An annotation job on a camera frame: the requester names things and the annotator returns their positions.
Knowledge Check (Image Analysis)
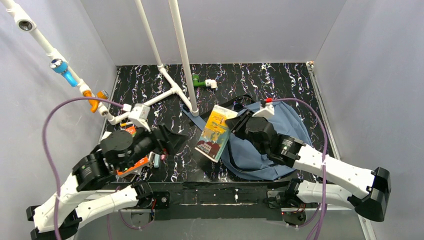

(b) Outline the blue plastic tap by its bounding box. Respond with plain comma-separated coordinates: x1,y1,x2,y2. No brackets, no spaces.
49,58,78,87

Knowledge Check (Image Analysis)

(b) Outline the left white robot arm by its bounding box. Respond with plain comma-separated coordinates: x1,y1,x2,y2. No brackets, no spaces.
26,123,188,240

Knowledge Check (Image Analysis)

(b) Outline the green plastic tap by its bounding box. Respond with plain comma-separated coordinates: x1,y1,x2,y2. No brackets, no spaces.
191,74,207,88

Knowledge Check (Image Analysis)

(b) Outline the yellow green picture book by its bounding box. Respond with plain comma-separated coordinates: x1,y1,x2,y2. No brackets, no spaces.
194,105,238,163

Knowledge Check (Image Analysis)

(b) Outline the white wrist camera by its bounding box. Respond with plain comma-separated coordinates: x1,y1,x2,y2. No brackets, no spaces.
121,103,151,132
252,98,275,120

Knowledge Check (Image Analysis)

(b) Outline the orange green treehouse book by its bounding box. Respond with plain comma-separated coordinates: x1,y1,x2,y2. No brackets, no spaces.
117,126,150,178

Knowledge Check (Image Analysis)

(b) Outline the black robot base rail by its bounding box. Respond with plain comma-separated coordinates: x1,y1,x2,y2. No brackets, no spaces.
112,180,319,222

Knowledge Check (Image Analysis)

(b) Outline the blue student backpack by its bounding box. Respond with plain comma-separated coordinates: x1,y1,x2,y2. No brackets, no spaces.
199,100,312,181

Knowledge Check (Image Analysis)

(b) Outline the white vertical pvc pipe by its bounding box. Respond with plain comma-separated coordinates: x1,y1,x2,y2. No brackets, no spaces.
168,0,199,117

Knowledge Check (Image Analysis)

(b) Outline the orange plastic tap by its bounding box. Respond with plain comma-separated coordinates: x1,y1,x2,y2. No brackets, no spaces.
82,90,110,114

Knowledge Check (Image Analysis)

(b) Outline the thin white rear pipe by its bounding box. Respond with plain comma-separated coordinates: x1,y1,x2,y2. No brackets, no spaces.
134,0,163,69

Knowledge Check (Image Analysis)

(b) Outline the teal white stapler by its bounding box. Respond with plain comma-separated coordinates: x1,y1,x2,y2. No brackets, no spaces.
149,152,161,169

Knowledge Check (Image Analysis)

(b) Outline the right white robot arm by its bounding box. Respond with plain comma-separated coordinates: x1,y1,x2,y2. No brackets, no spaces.
225,112,392,222

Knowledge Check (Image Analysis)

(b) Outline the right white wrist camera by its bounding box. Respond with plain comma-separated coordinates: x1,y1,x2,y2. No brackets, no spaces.
252,98,275,120

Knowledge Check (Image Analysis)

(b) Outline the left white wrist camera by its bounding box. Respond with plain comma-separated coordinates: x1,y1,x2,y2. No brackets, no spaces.
121,103,151,132

